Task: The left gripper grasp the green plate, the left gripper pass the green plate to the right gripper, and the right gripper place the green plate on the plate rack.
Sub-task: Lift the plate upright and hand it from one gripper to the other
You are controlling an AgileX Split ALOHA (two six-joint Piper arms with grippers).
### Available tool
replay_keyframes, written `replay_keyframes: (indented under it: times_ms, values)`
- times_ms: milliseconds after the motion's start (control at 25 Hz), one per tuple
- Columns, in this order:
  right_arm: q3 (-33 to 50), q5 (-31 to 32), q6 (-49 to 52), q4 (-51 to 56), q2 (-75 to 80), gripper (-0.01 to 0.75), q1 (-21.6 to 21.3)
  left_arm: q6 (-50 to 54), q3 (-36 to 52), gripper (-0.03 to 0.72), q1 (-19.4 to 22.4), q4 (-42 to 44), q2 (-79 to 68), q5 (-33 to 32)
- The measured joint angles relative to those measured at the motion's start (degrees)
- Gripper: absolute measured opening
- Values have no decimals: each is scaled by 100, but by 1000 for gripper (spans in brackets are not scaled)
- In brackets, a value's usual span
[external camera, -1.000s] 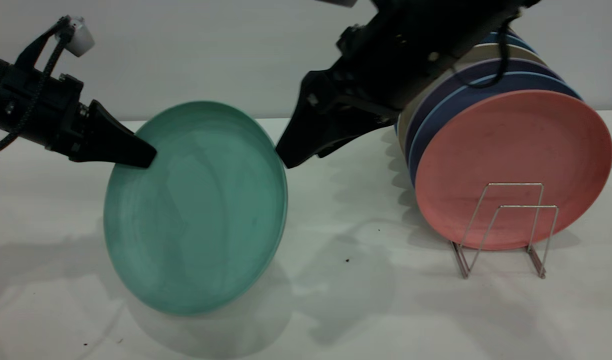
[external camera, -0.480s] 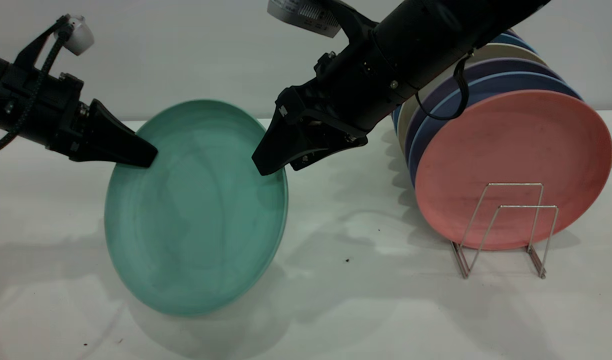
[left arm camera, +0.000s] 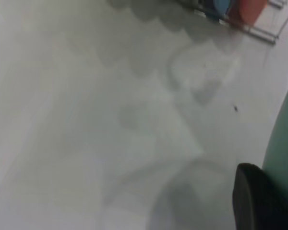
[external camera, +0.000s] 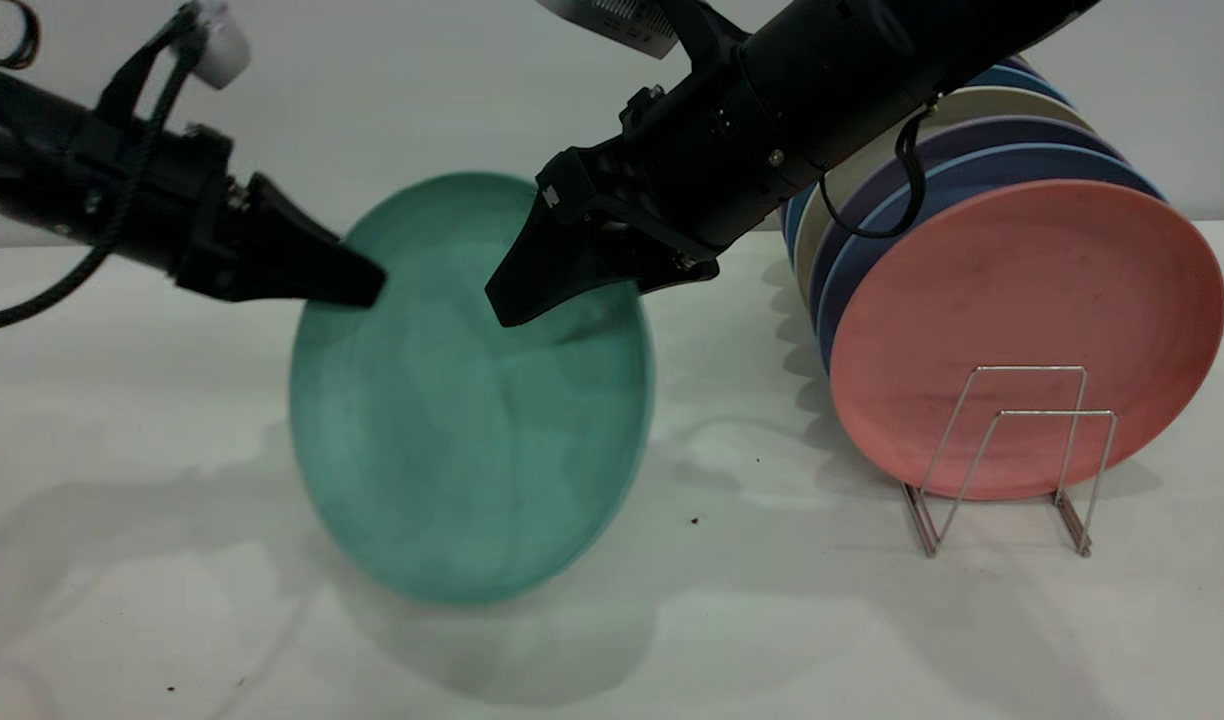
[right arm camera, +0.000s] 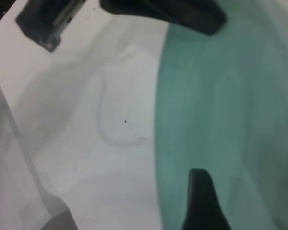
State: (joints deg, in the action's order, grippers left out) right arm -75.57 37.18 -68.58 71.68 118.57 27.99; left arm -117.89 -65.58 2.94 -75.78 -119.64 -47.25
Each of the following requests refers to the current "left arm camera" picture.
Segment navy plate with light-blue rim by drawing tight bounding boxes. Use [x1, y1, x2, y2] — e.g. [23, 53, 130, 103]
[212, 0, 234, 18]

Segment green round plate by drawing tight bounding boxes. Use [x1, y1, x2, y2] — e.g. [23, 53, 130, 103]
[261, 71, 288, 210]

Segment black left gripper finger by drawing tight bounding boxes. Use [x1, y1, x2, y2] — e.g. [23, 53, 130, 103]
[232, 162, 288, 230]

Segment pink round plate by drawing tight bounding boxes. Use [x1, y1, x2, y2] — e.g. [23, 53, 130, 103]
[237, 0, 270, 26]

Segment metal wire plate rack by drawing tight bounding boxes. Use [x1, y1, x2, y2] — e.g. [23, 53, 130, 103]
[177, 0, 288, 45]

